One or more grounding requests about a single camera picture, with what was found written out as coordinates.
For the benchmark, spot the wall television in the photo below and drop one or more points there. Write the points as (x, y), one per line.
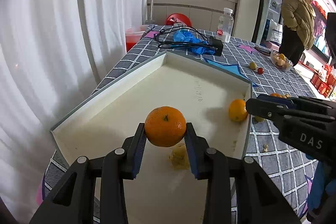
(331, 29)

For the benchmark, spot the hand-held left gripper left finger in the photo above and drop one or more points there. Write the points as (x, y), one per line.
(139, 150)

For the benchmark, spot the red plastic bin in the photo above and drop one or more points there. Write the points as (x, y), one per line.
(134, 40)

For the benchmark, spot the stack of red gift boxes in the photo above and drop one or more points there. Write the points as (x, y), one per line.
(321, 86)

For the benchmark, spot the glass bowl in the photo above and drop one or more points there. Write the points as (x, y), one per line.
(288, 65)

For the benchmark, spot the small husk scrap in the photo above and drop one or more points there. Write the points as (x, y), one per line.
(266, 148)

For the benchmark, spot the peel scrap in tray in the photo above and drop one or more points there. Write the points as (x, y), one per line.
(179, 158)

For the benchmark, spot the red plastic basin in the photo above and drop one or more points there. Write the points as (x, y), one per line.
(181, 18)

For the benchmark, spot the white box with grey rim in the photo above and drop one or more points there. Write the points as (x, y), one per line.
(118, 119)

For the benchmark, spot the white shopping bag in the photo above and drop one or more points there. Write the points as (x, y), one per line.
(274, 32)

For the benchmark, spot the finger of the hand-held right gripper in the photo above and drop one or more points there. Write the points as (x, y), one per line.
(262, 107)
(275, 98)

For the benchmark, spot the red cherry tomato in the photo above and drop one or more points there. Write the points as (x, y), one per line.
(260, 71)

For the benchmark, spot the orange mandarin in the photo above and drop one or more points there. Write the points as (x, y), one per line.
(282, 56)
(165, 127)
(236, 109)
(275, 95)

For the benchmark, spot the clear plastic bottle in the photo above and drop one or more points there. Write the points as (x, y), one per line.
(225, 27)

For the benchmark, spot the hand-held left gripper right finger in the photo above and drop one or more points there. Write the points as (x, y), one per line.
(193, 153)

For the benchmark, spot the pink plastic stool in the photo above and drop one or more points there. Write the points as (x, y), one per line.
(271, 44)

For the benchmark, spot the black power adapter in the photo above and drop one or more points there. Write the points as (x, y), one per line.
(217, 46)

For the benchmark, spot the white counter cabinet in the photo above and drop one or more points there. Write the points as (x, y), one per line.
(194, 3)

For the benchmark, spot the white curtain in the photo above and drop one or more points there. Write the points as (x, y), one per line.
(52, 56)

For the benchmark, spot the grey checked star tablecloth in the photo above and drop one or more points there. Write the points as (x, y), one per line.
(278, 161)

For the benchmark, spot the blue plastic bag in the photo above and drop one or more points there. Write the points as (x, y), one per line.
(186, 37)

